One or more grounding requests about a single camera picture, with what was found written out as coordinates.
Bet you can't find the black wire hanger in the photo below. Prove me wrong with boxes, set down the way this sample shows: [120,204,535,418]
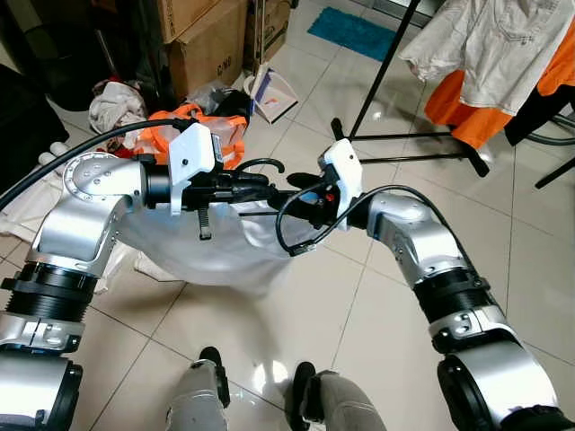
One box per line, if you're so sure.
[235,158,287,178]

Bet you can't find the thin white garment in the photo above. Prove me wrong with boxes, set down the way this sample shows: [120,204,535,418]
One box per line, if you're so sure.
[115,199,304,299]

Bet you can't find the orange plastic bag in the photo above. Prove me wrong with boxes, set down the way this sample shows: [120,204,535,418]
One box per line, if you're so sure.
[139,101,250,173]

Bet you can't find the black bag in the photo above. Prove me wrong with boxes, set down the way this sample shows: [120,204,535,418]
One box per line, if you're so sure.
[184,84,254,122]

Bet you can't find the white dustpan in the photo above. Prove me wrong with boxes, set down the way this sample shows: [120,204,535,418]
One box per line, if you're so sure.
[244,67,300,125]

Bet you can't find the large brown cardboard box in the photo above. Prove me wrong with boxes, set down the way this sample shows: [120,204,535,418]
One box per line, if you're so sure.
[164,0,254,101]

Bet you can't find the chrome black clothes rack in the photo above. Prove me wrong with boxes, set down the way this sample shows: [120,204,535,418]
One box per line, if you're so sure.
[329,0,492,178]

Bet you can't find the white cloth bundle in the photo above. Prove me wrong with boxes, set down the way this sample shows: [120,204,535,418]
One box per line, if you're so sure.
[88,78,151,137]

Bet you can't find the orange polo shirt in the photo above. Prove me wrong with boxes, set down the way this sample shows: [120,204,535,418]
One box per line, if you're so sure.
[424,18,575,151]

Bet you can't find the teal floor mat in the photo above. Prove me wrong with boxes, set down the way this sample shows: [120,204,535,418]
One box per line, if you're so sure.
[307,7,399,65]

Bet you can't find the plain brown cardboard box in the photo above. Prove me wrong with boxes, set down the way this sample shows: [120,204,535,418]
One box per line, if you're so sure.
[157,0,226,44]

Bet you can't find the grey right robot leg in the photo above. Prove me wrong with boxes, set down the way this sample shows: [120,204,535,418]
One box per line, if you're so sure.
[286,361,389,431]

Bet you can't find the grey robot leg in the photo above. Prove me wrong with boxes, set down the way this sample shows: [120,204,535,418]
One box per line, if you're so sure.
[286,361,389,431]
[165,347,232,431]

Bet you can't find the grey left robot leg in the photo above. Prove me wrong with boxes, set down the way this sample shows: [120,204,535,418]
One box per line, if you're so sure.
[165,347,232,431]

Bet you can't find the white short sleeve shirt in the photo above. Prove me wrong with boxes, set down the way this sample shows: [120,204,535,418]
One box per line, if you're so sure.
[400,0,573,117]

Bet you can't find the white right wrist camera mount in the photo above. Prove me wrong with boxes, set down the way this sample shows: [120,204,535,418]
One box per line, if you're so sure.
[320,138,364,223]

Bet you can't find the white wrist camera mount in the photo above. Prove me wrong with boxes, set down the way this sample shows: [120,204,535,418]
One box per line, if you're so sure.
[320,138,364,223]
[168,120,224,218]

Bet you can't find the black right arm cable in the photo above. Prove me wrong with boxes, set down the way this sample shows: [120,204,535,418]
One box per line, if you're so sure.
[273,183,434,259]

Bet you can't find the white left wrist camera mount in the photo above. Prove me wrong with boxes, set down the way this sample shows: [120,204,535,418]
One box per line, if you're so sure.
[168,120,224,218]

